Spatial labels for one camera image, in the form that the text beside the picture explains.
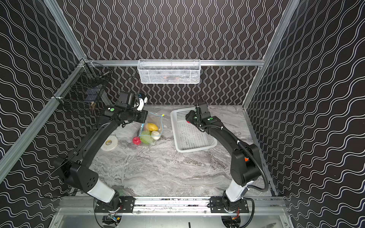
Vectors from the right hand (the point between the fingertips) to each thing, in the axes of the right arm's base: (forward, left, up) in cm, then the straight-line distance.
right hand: (188, 117), depth 89 cm
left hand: (-6, +22, +9) cm, 24 cm away
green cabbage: (-8, +28, -10) cm, 31 cm away
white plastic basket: (-3, 0, -18) cm, 18 cm away
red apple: (-9, +35, -14) cm, 39 cm away
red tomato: (-3, 0, -1) cm, 4 cm away
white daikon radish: (-11, +20, -4) cm, 23 cm away
